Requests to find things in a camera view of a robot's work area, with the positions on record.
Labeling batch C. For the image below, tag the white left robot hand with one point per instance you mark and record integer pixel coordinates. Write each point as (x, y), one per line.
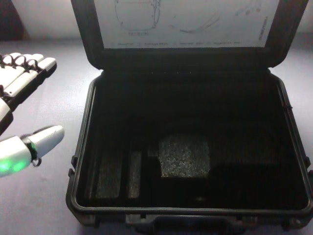
(24, 78)

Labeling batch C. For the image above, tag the white printed instruction sheet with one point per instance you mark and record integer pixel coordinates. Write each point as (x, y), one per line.
(195, 24)

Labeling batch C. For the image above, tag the black hard carrying case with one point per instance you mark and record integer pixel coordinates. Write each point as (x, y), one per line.
(89, 24)

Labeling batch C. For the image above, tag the black foam case insert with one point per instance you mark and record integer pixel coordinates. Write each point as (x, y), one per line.
(185, 159)

